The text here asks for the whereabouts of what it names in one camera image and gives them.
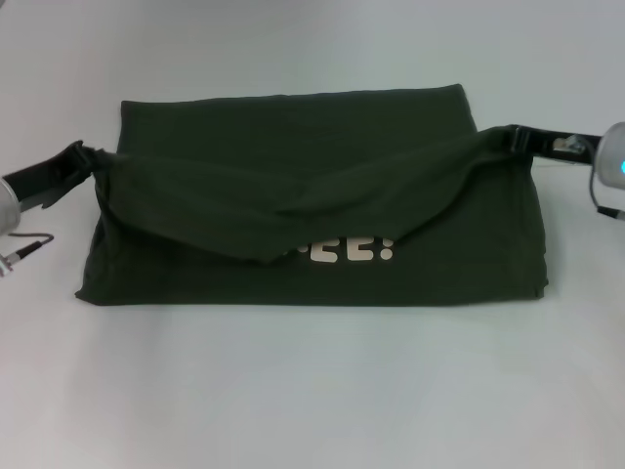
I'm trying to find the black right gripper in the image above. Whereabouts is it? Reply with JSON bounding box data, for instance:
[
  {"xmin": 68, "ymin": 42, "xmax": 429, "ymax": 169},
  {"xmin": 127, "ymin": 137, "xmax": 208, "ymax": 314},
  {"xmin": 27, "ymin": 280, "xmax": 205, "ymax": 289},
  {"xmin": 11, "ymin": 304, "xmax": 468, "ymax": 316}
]
[{"xmin": 505, "ymin": 124, "xmax": 601, "ymax": 168}]

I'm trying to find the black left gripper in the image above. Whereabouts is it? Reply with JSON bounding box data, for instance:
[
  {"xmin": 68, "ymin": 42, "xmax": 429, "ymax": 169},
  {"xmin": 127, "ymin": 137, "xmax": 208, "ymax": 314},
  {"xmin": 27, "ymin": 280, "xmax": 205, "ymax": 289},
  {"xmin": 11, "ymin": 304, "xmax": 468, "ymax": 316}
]
[{"xmin": 2, "ymin": 140, "xmax": 107, "ymax": 212}]

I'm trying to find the dark green shirt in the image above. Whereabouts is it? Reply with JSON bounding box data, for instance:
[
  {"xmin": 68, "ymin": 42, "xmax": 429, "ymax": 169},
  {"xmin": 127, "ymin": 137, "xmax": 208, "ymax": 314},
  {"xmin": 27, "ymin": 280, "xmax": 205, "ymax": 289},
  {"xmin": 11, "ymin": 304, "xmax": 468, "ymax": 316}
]
[{"xmin": 73, "ymin": 83, "xmax": 551, "ymax": 310}]

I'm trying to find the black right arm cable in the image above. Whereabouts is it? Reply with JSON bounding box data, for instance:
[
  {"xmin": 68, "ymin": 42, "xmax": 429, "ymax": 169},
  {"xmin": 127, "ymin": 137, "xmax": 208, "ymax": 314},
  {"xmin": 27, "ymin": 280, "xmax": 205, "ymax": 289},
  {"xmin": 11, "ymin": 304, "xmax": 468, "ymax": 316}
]
[{"xmin": 588, "ymin": 168, "xmax": 607, "ymax": 212}]

